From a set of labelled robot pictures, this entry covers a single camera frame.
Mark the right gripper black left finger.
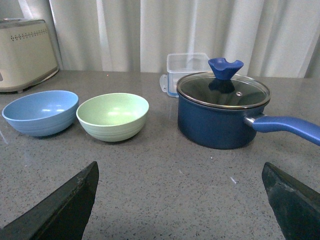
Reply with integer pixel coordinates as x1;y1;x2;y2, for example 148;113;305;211
0;161;99;240

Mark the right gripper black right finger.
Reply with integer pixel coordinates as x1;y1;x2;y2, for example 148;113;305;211
261;162;320;240

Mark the blue bowl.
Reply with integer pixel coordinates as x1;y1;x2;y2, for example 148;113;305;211
2;90;79;137

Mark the green bowl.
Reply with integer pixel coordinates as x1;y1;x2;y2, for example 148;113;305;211
76;93;149;142

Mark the dark blue saucepan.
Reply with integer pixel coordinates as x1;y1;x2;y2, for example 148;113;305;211
177;97;320;150

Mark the glass lid with blue knob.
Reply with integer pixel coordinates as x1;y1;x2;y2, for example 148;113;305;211
176;57;271;110

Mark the cream two-slot toaster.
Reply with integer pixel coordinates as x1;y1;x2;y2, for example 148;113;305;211
0;18;59;93

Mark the white curtain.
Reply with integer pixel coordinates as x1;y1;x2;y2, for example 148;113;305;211
0;0;320;78

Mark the clear plastic food container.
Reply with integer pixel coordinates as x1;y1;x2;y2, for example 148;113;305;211
159;52;211;98

